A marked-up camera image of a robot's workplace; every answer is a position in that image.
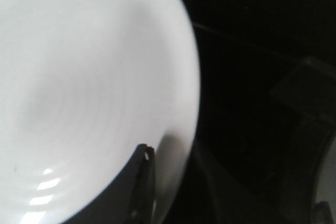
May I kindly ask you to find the white round plate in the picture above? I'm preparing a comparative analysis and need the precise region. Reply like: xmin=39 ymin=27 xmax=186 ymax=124
xmin=1 ymin=0 xmax=200 ymax=223

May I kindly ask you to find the black glass gas cooktop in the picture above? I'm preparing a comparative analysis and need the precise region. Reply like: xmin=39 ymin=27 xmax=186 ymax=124
xmin=164 ymin=0 xmax=335 ymax=223

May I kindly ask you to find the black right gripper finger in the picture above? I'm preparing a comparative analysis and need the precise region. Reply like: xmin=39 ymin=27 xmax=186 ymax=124
xmin=68 ymin=144 xmax=155 ymax=224

